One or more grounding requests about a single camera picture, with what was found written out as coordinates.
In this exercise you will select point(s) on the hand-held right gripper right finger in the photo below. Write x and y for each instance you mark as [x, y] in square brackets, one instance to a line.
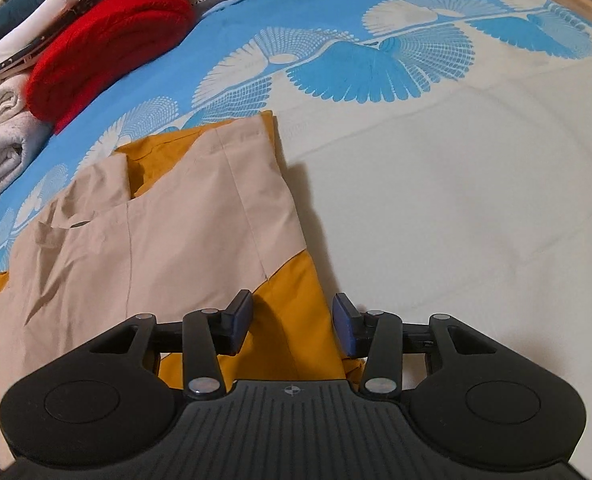
[345, 322]

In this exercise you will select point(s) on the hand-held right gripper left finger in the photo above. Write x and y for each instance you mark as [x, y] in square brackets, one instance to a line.
[241, 321]

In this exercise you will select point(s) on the beige and yellow jacket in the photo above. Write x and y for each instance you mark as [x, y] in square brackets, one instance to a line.
[165, 240]

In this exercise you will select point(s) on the folded white clothes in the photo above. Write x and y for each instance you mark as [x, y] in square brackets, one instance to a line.
[3, 135]

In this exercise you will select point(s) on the blue and white printed bedsheet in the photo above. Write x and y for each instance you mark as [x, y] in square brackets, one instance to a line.
[426, 160]

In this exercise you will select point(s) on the red quilted blanket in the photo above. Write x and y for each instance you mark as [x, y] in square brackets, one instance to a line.
[110, 40]

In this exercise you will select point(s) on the white garment with dark trim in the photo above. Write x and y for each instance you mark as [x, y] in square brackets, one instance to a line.
[50, 15]

